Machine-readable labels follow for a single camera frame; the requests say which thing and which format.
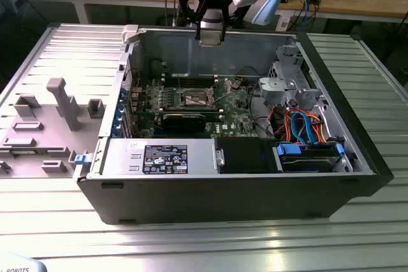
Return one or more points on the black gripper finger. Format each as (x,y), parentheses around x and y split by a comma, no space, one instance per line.
(225,14)
(199,14)

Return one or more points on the silver CPU plate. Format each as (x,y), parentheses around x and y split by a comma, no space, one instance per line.
(211,39)

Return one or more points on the black RAM slot row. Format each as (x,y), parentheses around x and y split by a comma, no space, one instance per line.
(191,81)

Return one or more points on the CPU socket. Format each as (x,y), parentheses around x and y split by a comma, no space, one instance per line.
(194,98)

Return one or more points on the blue expansion slot clips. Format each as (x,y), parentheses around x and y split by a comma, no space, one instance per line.
(118,116)

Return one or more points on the grey metal drive cage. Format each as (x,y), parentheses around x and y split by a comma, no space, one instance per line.
(274,88)

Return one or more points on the green motherboard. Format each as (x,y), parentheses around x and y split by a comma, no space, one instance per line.
(232,109)

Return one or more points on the black graphics card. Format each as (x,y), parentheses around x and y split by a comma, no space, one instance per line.
(183,122)

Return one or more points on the silver power supply with label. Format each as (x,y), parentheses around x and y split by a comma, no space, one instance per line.
(121,157)

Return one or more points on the hard disk in blue carrier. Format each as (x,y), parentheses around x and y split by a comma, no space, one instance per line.
(306,163)

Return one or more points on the black open PC case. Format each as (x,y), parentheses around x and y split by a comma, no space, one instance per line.
(191,198)

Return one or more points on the blue plastic clip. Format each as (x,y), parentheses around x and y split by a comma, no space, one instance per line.
(81,159)

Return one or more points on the grey plastic parts rack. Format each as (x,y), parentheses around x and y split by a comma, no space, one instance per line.
(48,138)

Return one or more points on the pale blue teach pendant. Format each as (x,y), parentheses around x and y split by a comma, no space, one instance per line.
(19,264)

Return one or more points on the silver metal bracket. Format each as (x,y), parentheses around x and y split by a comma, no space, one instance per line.
(219,157)

